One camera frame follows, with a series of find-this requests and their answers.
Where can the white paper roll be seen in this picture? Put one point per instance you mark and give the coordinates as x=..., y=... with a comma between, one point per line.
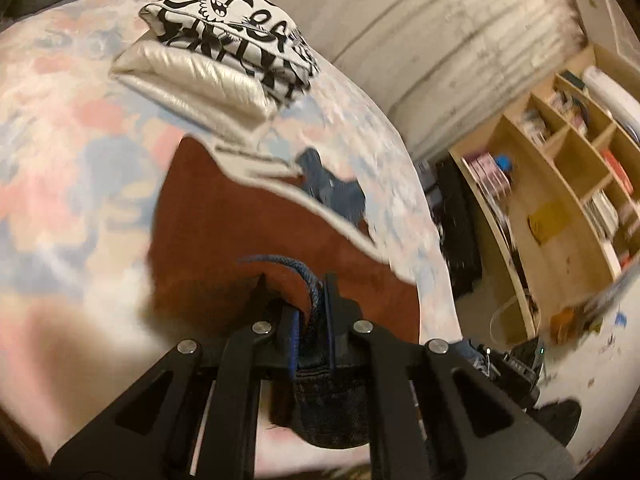
x=607, y=92

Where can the black and white printed garment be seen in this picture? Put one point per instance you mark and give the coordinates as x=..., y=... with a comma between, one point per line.
x=240, y=30

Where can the floral pastel bed blanket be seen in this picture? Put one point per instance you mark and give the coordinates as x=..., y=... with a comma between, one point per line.
x=75, y=135

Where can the long black case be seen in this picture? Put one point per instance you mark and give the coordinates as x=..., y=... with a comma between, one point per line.
x=457, y=230

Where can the yellow-brown pouch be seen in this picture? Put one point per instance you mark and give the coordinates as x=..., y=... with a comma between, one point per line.
x=546, y=222

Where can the folded white puffer jacket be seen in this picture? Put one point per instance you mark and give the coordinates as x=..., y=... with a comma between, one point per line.
x=200, y=80

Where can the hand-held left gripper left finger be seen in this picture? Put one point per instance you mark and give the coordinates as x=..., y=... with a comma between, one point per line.
x=287, y=340

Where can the small blue box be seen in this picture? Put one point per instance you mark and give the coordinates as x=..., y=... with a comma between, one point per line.
x=504, y=165

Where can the denim jacket with brown sleeves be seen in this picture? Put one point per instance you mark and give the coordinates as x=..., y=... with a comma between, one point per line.
x=225, y=240

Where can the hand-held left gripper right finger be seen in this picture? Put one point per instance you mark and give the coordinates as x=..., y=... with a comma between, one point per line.
x=332, y=320

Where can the row of pale books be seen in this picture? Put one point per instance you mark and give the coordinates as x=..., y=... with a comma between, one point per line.
x=602, y=215

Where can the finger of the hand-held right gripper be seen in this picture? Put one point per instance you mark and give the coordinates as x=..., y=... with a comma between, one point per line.
x=472, y=351

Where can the red book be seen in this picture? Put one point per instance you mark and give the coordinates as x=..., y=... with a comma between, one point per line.
x=617, y=170

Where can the wooden shelf unit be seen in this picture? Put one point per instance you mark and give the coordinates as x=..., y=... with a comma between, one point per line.
x=560, y=270

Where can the pink drawer organizer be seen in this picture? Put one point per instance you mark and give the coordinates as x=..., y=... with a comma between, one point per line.
x=482, y=172

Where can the beige patterned curtain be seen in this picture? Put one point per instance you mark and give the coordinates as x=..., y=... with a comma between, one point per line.
x=425, y=35

